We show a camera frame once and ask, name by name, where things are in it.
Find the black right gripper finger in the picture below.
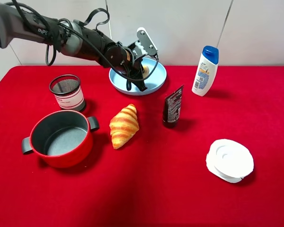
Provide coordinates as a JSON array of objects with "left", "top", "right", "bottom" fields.
[{"left": 135, "top": 75, "right": 147, "bottom": 92}]

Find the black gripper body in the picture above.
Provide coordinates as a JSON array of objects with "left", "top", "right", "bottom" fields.
[{"left": 122, "top": 41, "right": 147, "bottom": 79}]

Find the round yellow bun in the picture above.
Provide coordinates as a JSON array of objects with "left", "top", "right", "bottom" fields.
[{"left": 142, "top": 66, "right": 150, "bottom": 78}]

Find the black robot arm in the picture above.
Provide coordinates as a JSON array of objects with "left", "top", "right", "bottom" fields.
[{"left": 0, "top": 0, "right": 147, "bottom": 91}]

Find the white round container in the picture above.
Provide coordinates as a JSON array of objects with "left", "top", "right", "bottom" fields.
[{"left": 205, "top": 139, "right": 254, "bottom": 183}]

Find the light blue plate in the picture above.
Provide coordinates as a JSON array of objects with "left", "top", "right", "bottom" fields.
[{"left": 109, "top": 63, "right": 167, "bottom": 96}]

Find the black cosmetic tube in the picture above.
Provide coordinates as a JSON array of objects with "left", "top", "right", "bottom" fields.
[{"left": 162, "top": 84, "right": 184, "bottom": 128}]

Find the croissant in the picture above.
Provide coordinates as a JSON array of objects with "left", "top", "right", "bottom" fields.
[{"left": 109, "top": 104, "right": 139, "bottom": 149}]

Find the black mesh pen holder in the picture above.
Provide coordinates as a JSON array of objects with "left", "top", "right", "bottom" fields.
[{"left": 49, "top": 74, "right": 86, "bottom": 112}]

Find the white shampoo bottle blue cap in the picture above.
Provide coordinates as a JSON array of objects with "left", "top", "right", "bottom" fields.
[{"left": 192, "top": 45, "right": 219, "bottom": 96}]

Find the red tablecloth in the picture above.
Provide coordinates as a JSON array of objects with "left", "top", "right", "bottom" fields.
[{"left": 0, "top": 66, "right": 284, "bottom": 227}]

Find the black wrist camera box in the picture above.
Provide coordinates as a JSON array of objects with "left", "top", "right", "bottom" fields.
[{"left": 137, "top": 27, "right": 158, "bottom": 57}]

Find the black cable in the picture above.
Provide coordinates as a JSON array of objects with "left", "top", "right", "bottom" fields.
[{"left": 4, "top": 0, "right": 160, "bottom": 92}]

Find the red pot with grey handles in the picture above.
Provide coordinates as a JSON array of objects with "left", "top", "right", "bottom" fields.
[{"left": 21, "top": 110, "right": 100, "bottom": 168}]

